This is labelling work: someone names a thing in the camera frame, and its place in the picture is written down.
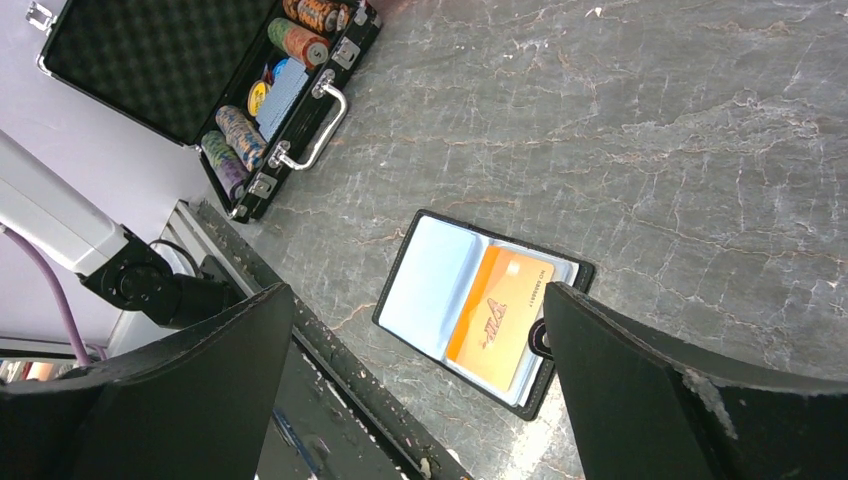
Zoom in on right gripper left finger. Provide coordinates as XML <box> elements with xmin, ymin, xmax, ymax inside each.
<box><xmin>1</xmin><ymin>283</ymin><xmax>295</xmax><ymax>479</ymax></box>

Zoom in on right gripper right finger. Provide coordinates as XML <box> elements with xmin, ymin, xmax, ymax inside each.
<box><xmin>544</xmin><ymin>283</ymin><xmax>847</xmax><ymax>479</ymax></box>

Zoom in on orange VIP card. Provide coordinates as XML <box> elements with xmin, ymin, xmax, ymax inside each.
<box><xmin>445</xmin><ymin>245</ymin><xmax>555</xmax><ymax>393</ymax></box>

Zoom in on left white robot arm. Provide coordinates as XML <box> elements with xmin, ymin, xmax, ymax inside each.
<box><xmin>1</xmin><ymin>134</ymin><xmax>237</xmax><ymax>329</ymax></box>

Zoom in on blue playing card deck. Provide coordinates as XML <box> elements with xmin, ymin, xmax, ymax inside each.
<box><xmin>256</xmin><ymin>58</ymin><xmax>309</xmax><ymax>141</ymax></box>

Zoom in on green purple chip roll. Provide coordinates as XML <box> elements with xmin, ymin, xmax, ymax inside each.
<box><xmin>200</xmin><ymin>130</ymin><xmax>249</xmax><ymax>202</ymax></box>

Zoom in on blue orange chip roll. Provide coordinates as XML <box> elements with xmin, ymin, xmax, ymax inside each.
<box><xmin>215</xmin><ymin>105</ymin><xmax>267</xmax><ymax>172</ymax></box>

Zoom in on yellow dealer chip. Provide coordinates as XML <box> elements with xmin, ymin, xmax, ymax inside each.
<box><xmin>246</xmin><ymin>80</ymin><xmax>271</xmax><ymax>117</ymax></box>

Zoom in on black poker chip case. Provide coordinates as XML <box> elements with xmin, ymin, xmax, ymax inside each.
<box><xmin>27</xmin><ymin>1</ymin><xmax>382</xmax><ymax>223</ymax></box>

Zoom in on blue round chip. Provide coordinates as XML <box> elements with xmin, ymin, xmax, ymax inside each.
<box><xmin>270</xmin><ymin>58</ymin><xmax>289</xmax><ymax>81</ymax></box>

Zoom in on orange brown chip roll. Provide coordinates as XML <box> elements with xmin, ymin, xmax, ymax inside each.
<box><xmin>282</xmin><ymin>0</ymin><xmax>350</xmax><ymax>34</ymax></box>

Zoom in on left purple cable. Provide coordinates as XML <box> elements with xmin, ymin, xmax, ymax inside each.
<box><xmin>0</xmin><ymin>225</ymin><xmax>94</xmax><ymax>367</ymax></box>

